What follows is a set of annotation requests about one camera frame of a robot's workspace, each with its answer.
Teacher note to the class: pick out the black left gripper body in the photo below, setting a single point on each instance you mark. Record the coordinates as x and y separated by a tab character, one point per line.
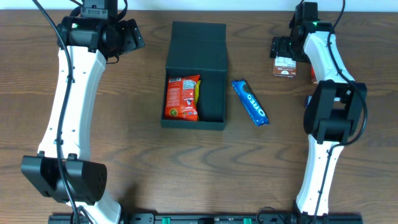
118	38

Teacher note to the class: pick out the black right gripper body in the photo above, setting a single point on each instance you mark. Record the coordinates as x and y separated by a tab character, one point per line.
278	48

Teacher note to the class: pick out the brown carton box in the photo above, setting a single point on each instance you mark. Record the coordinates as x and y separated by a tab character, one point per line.
284	67

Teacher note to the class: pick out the red carton box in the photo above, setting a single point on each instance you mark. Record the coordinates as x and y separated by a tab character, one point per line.
313	77

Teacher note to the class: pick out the small blue box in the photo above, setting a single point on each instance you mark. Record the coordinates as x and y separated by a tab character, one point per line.
307	101

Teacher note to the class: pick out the blue Oreo cookie pack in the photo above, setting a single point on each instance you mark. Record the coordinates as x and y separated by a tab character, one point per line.
250	102

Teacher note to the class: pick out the dark green box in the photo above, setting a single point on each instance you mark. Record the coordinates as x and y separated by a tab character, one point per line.
198	48

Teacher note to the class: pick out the red Hacks candy bag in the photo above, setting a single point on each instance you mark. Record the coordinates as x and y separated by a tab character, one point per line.
179	103

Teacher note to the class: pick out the yellow Hacks candy bag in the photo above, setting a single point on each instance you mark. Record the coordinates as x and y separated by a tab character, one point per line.
197	92

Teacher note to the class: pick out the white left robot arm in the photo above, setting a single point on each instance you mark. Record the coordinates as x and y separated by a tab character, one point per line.
62	168

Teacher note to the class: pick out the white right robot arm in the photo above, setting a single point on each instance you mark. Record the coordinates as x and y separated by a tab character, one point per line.
332	115

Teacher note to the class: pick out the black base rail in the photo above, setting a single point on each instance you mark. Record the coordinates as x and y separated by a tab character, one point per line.
265	217

